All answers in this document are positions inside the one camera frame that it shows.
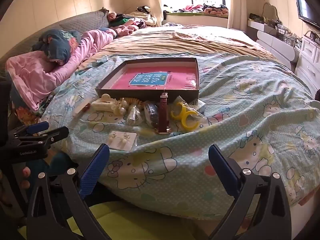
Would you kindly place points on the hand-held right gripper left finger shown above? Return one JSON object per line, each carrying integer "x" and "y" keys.
{"x": 95, "y": 170}

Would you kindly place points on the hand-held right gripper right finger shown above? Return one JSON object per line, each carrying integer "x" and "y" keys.
{"x": 225, "y": 170}

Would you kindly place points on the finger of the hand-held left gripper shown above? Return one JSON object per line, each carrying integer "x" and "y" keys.
{"x": 35, "y": 128}
{"x": 50, "y": 136}

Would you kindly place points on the pearl earrings card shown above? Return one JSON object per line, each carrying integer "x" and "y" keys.
{"x": 123, "y": 140}

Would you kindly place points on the white hair claw clip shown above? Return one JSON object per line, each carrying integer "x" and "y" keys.
{"x": 101, "y": 105}

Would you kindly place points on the yellow hoop earrings bag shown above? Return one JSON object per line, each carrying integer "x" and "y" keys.
{"x": 187, "y": 120}

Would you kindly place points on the clear jewellery bag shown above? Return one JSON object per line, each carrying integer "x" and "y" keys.
{"x": 133, "y": 116}

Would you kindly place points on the shallow cardboard box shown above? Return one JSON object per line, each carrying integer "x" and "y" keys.
{"x": 105, "y": 90}

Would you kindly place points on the person's left hand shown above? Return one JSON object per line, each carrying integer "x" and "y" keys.
{"x": 26, "y": 173}

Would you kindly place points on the pink blanket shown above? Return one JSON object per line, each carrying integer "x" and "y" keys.
{"x": 30, "y": 80}

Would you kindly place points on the cartoon cat print sheet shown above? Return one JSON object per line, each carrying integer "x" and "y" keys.
{"x": 237, "y": 110}

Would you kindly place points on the person's yellow-green clothing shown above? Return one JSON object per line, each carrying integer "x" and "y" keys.
{"x": 137, "y": 217}

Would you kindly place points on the pearl hair accessory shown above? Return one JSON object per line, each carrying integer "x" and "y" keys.
{"x": 120, "y": 107}

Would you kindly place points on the blue floral pillow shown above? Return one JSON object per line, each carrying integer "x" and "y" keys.
{"x": 60, "y": 43}

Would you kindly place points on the pink book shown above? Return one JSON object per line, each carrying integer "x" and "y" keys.
{"x": 180, "y": 78}

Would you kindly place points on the grey quilted headboard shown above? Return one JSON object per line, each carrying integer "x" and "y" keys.
{"x": 75, "y": 22}

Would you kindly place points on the pink fuzzy garment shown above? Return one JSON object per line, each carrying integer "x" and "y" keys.
{"x": 125, "y": 30}

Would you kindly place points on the light pink towel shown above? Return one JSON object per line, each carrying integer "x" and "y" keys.
{"x": 207, "y": 38}

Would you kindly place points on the white vanity desk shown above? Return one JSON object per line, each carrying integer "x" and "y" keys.
{"x": 275, "y": 42}

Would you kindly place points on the beige bed sheet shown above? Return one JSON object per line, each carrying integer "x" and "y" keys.
{"x": 155, "y": 42}

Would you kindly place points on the white dresser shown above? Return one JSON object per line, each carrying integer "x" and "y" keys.
{"x": 310, "y": 57}

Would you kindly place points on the pile of clothes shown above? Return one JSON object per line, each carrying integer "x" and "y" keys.
{"x": 135, "y": 20}

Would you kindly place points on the white window seat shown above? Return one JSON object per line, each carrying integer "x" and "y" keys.
{"x": 195, "y": 21}

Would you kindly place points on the clothes on window seat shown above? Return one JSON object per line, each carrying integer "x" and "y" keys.
{"x": 215, "y": 10}

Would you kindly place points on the wavy vanity mirror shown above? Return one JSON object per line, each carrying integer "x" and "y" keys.
{"x": 270, "y": 11}

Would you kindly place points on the cream curtain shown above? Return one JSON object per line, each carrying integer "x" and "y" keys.
{"x": 157, "y": 2}
{"x": 236, "y": 5}

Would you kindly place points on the wall television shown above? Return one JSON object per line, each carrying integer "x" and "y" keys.
{"x": 306, "y": 7}

